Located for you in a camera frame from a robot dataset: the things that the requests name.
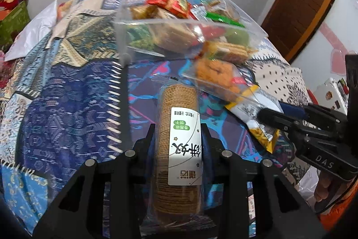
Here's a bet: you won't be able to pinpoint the orange clothing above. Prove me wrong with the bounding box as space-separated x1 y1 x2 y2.
317 181 358 238

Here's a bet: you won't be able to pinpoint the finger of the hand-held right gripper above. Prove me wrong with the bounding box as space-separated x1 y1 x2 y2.
256 107 309 144
279 102 311 121

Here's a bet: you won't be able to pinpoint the dark green leafy snack packet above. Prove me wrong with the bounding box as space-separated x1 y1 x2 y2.
129 26 156 50

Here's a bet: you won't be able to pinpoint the clear packet of brown crisps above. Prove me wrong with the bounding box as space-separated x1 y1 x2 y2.
180 56 262 103

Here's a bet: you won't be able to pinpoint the person's right hand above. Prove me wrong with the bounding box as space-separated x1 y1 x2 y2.
313 169 337 214

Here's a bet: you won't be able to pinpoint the clear packet of yellow crisps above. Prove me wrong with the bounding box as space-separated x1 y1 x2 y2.
129 4 164 22

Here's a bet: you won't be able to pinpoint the patchwork blue blanket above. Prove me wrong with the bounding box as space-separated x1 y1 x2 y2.
0 0 311 239

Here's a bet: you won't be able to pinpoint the clear square cracker packet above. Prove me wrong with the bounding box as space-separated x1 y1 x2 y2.
148 21 200 51

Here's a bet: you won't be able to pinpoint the green patterned box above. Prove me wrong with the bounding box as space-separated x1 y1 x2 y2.
0 0 31 46

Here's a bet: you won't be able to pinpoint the round biscuit roll packet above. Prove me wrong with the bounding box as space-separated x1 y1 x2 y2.
149 84 203 224

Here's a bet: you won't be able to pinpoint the yellow snack packet white label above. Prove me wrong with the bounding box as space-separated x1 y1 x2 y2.
225 84 284 155

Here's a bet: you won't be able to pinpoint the red snack packet white label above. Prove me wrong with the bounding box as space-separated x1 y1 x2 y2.
200 26 227 39

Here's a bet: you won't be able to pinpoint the green striped snack packet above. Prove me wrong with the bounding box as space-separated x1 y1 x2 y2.
205 12 245 28

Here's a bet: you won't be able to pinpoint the clear plastic container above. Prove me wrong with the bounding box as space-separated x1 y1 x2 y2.
115 0 268 64

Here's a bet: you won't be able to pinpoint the white printed box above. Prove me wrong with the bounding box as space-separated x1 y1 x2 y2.
311 77 349 113

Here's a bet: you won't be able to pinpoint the clear cookie packet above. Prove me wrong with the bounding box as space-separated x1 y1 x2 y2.
203 40 254 64

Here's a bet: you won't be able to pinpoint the dark blue printed cloth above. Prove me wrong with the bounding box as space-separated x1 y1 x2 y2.
124 59 283 217

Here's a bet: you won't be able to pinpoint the white plastic bag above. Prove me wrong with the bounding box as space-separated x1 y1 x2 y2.
4 0 59 62

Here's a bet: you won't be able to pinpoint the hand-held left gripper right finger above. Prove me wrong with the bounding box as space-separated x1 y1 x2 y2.
200 123 320 239

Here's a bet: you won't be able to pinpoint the white wardrobe door pink hearts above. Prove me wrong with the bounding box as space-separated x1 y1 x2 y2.
289 0 358 97

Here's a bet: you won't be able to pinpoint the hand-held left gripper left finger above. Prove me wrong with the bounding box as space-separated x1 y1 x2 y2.
32 123 156 239

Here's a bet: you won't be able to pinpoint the plain green snack packet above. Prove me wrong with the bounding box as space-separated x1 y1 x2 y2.
222 28 251 45

